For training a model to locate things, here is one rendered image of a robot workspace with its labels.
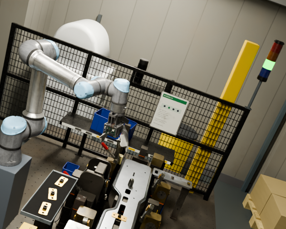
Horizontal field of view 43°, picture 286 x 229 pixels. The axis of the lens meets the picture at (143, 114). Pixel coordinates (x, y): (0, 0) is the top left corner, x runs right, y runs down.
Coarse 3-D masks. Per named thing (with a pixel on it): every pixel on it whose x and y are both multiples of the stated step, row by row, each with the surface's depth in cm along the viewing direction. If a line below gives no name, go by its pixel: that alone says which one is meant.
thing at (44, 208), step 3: (42, 204) 160; (45, 204) 160; (48, 204) 161; (42, 207) 158; (45, 207) 158; (48, 207) 159; (39, 210) 156; (42, 210) 156; (45, 210) 157; (48, 210) 158; (39, 213) 154; (42, 213) 155; (45, 213) 156
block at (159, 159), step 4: (156, 156) 261; (160, 156) 263; (152, 160) 260; (156, 160) 259; (160, 160) 259; (152, 164) 261; (156, 164) 260; (160, 164) 260; (152, 168) 262; (156, 168) 262; (156, 172) 263; (152, 176) 264; (152, 180) 265; (148, 192) 269; (148, 196) 270
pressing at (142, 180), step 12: (120, 168) 241; (132, 168) 247; (144, 168) 252; (120, 180) 228; (144, 180) 238; (120, 192) 217; (132, 192) 221; (144, 192) 225; (120, 204) 206; (132, 204) 209; (108, 216) 193; (132, 216) 200; (96, 228) 181; (108, 228) 185; (120, 228) 188; (132, 228) 191
